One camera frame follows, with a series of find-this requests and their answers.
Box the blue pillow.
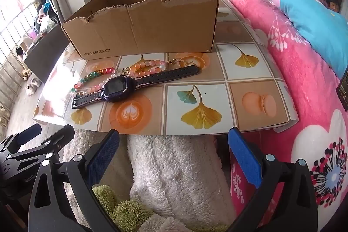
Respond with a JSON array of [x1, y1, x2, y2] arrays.
[[270, 0, 348, 83]]

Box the black purple smartwatch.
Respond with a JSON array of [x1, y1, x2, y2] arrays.
[[71, 65, 201, 109]]

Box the gold chain bracelet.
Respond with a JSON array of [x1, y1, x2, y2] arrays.
[[166, 57, 188, 65]]

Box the brown cardboard box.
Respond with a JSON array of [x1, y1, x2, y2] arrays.
[[61, 0, 219, 60]]

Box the pink orange bead bracelet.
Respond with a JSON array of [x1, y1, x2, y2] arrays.
[[77, 59, 167, 97]]

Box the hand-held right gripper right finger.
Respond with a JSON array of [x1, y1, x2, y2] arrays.
[[226, 127, 318, 232]]

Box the multicolour bead bracelet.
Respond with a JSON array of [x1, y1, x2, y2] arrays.
[[71, 69, 119, 92]]

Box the white fluffy garment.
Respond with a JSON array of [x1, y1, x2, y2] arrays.
[[62, 129, 237, 232]]

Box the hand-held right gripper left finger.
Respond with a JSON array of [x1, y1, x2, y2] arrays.
[[28, 129, 121, 232]]

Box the green fluffy cloth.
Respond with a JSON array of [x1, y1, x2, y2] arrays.
[[91, 185, 155, 230]]

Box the pink floral blanket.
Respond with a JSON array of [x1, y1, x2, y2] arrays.
[[217, 0, 348, 232]]

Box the dark cabinet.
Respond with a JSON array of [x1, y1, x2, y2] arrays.
[[23, 23, 71, 84]]

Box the white shoes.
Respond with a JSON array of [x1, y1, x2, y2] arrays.
[[26, 77, 42, 97]]

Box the metal window railing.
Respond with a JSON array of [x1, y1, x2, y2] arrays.
[[0, 1, 44, 102]]

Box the pile of clothes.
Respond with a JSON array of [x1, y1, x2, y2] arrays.
[[33, 0, 59, 34]]

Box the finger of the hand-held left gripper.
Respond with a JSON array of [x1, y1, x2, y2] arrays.
[[5, 125, 75, 167], [0, 123, 42, 156]]

